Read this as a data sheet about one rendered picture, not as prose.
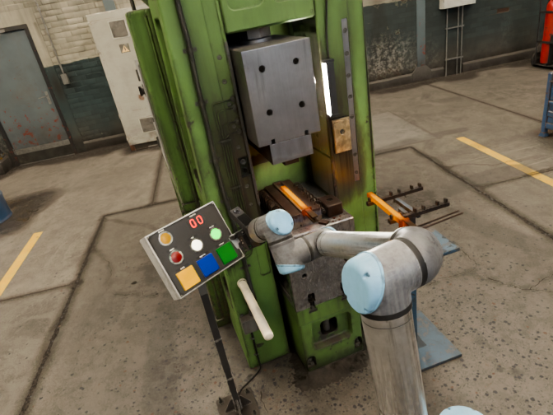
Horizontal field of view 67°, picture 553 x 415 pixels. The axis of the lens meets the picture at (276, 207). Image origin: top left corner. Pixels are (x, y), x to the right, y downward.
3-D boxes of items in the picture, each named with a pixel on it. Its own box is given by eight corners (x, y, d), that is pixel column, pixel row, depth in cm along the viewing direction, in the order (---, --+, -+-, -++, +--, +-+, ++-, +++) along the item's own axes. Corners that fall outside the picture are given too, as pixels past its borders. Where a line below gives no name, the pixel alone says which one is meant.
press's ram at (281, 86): (337, 126, 191) (328, 32, 173) (258, 148, 182) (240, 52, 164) (301, 109, 227) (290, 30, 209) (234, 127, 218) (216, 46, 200)
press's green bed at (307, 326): (365, 351, 248) (360, 288, 227) (308, 375, 239) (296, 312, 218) (324, 297, 296) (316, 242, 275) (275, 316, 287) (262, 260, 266)
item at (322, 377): (390, 370, 233) (390, 368, 233) (295, 412, 219) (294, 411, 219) (355, 326, 267) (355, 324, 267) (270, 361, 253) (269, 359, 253)
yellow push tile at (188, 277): (201, 280, 169) (191, 265, 169) (186, 290, 164) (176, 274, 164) (199, 281, 170) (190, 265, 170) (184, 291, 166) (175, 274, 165)
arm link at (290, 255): (315, 264, 141) (302, 230, 141) (285, 277, 137) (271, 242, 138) (305, 265, 150) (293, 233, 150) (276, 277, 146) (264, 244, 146)
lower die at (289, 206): (322, 220, 208) (320, 205, 205) (285, 232, 204) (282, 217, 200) (290, 191, 245) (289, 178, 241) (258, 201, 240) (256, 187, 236)
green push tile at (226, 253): (238, 256, 180) (229, 241, 180) (224, 265, 176) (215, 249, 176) (236, 257, 182) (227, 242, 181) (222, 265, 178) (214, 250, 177)
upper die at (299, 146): (313, 153, 192) (311, 133, 188) (272, 165, 188) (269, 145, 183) (281, 132, 229) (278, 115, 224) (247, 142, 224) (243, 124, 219)
